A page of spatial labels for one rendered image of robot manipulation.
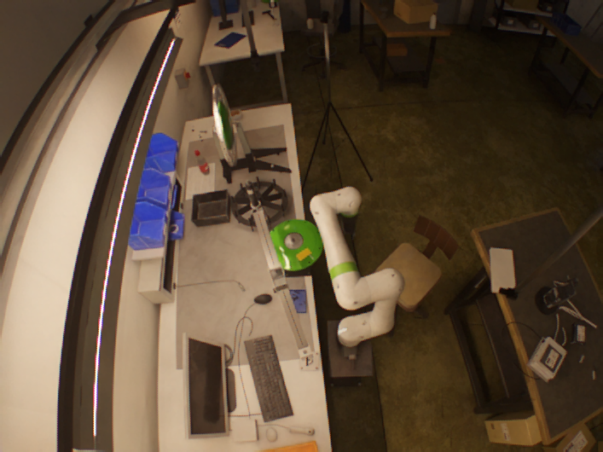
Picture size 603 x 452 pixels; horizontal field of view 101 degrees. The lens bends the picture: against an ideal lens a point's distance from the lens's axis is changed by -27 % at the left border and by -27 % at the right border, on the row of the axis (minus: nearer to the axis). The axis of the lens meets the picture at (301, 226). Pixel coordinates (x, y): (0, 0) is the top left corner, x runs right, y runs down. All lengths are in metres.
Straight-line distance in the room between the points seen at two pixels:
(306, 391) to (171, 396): 0.74
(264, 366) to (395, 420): 1.29
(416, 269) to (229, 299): 1.22
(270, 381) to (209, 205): 1.20
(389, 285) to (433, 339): 1.56
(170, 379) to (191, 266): 0.70
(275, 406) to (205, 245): 1.06
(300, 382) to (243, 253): 0.83
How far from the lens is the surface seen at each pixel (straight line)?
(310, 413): 1.79
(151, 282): 1.96
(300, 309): 1.87
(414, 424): 2.77
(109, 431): 0.81
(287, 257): 1.81
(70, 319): 0.79
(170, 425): 1.99
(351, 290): 1.33
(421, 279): 2.31
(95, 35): 1.66
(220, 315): 1.96
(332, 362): 1.92
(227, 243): 2.13
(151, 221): 2.02
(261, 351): 1.83
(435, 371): 2.83
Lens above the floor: 2.70
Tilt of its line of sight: 59 degrees down
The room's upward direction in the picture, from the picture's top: 10 degrees counter-clockwise
